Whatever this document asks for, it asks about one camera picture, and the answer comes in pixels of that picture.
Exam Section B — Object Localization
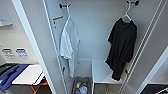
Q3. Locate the black t-shirt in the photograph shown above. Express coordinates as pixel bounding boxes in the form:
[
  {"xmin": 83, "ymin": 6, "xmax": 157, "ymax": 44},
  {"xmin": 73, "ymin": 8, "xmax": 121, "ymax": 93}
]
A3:
[{"xmin": 104, "ymin": 17, "xmax": 139, "ymax": 82}]

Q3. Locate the white hanger with black shirt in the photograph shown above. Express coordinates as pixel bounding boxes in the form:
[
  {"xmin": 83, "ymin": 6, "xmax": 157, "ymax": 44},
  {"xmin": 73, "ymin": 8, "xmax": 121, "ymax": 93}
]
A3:
[{"xmin": 120, "ymin": 0, "xmax": 134, "ymax": 24}]

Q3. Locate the white wardrobe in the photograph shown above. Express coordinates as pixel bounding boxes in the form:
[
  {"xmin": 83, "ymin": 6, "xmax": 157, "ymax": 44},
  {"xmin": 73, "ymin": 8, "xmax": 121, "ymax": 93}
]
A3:
[{"xmin": 42, "ymin": 0, "xmax": 160, "ymax": 94}]

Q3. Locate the white t-shirt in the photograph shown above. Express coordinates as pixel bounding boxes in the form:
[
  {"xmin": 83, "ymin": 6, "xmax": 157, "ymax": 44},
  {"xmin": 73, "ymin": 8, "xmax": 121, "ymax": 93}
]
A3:
[{"xmin": 58, "ymin": 14, "xmax": 81, "ymax": 80}]

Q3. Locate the white inner shelf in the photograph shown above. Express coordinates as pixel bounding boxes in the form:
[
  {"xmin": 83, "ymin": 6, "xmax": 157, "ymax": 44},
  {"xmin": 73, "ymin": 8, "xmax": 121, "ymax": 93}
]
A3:
[{"xmin": 91, "ymin": 58, "xmax": 123, "ymax": 85}]

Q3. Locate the orange white warning label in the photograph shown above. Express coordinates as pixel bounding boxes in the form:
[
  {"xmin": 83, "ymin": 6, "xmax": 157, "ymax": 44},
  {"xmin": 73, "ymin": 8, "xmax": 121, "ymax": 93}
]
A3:
[{"xmin": 52, "ymin": 15, "xmax": 65, "ymax": 30}]

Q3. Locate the small colourful toy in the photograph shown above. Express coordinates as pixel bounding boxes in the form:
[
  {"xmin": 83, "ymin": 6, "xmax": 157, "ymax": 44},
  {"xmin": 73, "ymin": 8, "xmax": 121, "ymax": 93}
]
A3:
[{"xmin": 74, "ymin": 81, "xmax": 82, "ymax": 94}]

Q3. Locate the brown storage basket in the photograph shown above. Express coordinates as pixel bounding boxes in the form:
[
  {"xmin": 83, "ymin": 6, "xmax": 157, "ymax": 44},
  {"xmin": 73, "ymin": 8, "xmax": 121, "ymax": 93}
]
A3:
[{"xmin": 71, "ymin": 76, "xmax": 94, "ymax": 94}]

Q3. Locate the white blue bottle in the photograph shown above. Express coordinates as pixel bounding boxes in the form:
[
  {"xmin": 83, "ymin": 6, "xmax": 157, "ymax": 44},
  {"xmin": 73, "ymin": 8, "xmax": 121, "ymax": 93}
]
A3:
[{"xmin": 79, "ymin": 84, "xmax": 89, "ymax": 94}]

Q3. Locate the blue plastic case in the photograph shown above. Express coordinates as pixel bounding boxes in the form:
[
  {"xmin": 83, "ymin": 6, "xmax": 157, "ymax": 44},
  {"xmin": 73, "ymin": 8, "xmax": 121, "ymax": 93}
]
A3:
[{"xmin": 0, "ymin": 63, "xmax": 30, "ymax": 92}]

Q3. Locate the orange metal frame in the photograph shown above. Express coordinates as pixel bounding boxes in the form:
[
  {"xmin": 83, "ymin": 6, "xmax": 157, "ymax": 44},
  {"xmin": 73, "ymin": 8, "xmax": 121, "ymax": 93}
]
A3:
[{"xmin": 30, "ymin": 77, "xmax": 50, "ymax": 94}]

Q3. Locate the blue wall sticker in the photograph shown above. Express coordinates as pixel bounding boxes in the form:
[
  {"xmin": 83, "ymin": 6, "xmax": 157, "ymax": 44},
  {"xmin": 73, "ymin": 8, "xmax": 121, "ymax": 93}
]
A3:
[{"xmin": 15, "ymin": 47, "xmax": 30, "ymax": 61}]

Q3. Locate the white wall board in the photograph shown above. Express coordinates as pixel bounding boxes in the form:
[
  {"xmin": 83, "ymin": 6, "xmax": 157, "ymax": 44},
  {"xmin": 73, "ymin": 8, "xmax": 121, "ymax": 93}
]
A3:
[{"xmin": 0, "ymin": 0, "xmax": 15, "ymax": 28}]

